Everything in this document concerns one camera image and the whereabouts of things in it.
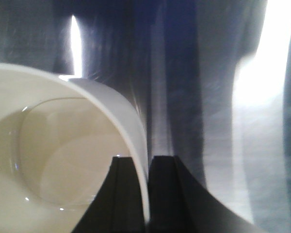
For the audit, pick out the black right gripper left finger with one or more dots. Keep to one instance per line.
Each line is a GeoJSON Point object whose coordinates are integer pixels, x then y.
{"type": "Point", "coordinates": [117, 208]}

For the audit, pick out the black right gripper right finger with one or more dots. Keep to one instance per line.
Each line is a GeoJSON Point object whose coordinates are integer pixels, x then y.
{"type": "Point", "coordinates": [180, 204]}

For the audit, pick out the white plastic bin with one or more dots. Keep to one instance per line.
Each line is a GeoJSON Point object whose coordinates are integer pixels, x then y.
{"type": "Point", "coordinates": [58, 136]}

